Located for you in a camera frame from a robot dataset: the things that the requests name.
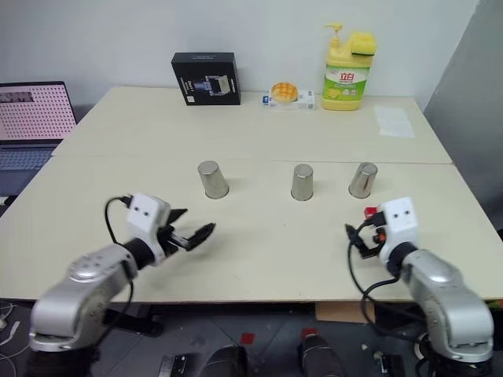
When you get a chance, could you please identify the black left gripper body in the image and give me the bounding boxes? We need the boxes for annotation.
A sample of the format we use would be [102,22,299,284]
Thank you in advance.
[156,222,196,258]

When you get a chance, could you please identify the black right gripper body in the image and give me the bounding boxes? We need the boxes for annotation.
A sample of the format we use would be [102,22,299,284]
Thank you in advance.
[358,211,389,261]

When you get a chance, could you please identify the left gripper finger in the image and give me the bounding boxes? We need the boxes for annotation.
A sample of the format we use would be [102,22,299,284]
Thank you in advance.
[167,207,189,228]
[186,221,217,251]

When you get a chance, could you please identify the steel cup upside down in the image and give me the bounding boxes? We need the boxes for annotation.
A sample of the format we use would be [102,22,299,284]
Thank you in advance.
[290,163,316,201]
[196,159,230,199]
[347,161,379,199]

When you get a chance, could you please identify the brown cardboard piece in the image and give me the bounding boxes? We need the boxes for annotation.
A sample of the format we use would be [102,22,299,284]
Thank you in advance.
[314,301,376,324]

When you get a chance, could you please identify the dark rounded shape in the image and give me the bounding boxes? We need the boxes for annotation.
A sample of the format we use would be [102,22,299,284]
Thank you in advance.
[202,344,249,377]
[296,333,349,377]

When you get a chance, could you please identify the black product box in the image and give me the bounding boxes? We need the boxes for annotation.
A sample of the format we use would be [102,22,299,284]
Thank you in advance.
[171,51,242,107]

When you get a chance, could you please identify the yellow dish soap bottle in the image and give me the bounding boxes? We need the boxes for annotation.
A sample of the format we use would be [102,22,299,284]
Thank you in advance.
[321,22,373,112]

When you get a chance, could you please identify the bread bun in plastic tub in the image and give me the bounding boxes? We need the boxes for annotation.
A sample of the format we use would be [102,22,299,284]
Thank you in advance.
[270,81,300,106]

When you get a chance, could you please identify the open laptop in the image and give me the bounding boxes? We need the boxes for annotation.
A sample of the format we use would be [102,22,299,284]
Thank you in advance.
[0,80,79,197]

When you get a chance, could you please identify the yellow green sponge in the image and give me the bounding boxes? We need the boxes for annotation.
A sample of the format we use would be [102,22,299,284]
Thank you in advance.
[350,31,377,58]

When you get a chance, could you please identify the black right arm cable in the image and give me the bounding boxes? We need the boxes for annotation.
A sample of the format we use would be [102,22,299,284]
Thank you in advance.
[345,219,402,328]

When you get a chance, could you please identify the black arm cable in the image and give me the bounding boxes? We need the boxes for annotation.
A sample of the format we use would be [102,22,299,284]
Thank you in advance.
[103,194,135,339]
[345,219,402,328]

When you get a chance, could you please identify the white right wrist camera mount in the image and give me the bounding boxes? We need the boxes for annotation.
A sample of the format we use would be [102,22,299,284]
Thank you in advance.
[377,196,420,273]

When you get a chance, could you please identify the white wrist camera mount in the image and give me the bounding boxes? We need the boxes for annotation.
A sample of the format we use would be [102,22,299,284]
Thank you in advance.
[377,196,420,273]
[125,192,173,265]

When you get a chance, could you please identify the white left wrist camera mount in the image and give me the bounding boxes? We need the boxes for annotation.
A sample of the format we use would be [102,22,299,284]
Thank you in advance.
[125,192,173,265]

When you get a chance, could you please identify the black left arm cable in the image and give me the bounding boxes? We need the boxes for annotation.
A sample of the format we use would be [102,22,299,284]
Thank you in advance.
[103,194,135,339]

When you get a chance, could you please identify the white floor cable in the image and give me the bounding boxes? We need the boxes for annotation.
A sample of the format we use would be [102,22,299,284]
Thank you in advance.
[0,300,21,368]

